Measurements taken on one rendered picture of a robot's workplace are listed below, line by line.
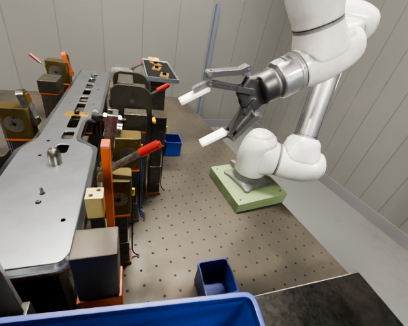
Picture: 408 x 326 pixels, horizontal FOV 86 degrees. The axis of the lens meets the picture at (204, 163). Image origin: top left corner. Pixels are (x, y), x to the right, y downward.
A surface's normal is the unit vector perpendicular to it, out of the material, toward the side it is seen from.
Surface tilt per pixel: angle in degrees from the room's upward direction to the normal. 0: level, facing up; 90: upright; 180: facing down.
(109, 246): 0
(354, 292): 0
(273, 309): 0
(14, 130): 90
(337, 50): 83
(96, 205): 90
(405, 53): 90
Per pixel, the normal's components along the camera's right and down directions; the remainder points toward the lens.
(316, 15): -0.22, 0.83
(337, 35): 0.26, 0.46
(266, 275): 0.18, -0.82
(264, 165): -0.18, 0.55
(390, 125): -0.90, 0.09
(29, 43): 0.40, 0.57
